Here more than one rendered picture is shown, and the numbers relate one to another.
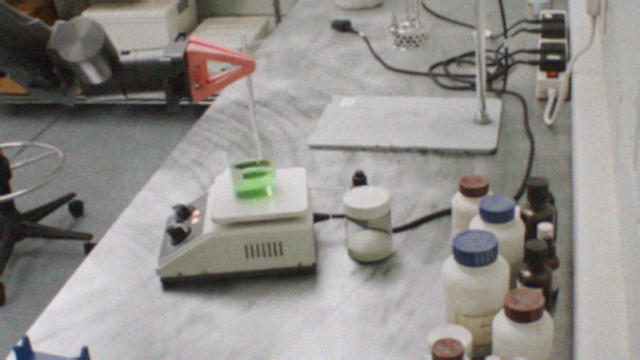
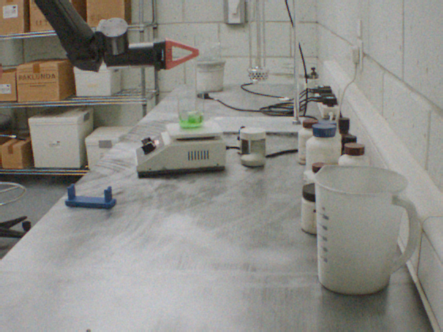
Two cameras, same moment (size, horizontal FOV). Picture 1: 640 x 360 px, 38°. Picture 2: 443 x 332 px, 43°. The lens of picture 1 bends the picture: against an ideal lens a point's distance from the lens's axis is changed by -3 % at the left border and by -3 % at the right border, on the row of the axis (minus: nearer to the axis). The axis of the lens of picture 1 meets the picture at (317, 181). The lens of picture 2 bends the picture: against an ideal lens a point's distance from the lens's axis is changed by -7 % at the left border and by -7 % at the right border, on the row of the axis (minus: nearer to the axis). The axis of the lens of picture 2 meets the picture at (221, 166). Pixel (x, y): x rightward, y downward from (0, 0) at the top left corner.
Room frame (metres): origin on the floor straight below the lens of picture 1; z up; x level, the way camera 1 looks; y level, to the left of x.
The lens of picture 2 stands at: (-0.28, 0.25, 1.14)
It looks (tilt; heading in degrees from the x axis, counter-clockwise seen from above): 16 degrees down; 350
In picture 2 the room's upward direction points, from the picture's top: 1 degrees counter-clockwise
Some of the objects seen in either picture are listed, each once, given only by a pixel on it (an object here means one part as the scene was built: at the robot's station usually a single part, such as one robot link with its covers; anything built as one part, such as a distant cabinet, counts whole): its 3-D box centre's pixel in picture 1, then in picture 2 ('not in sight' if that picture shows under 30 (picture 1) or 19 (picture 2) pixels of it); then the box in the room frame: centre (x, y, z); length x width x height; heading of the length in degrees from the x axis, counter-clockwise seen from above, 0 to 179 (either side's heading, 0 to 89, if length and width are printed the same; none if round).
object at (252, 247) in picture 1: (243, 226); (183, 149); (1.06, 0.10, 0.79); 0.22 x 0.13 x 0.08; 89
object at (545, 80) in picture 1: (552, 49); (326, 101); (1.66, -0.47, 0.77); 0.40 x 0.06 x 0.04; 164
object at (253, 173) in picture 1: (252, 163); (191, 111); (1.06, 0.08, 0.88); 0.07 x 0.06 x 0.08; 5
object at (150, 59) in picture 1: (156, 72); (145, 54); (1.05, 0.18, 1.01); 0.10 x 0.07 x 0.07; 175
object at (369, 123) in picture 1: (408, 122); (255, 125); (1.41, -0.16, 0.76); 0.30 x 0.20 x 0.01; 74
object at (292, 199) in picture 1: (260, 194); (193, 129); (1.06, 0.07, 0.83); 0.12 x 0.12 x 0.01; 89
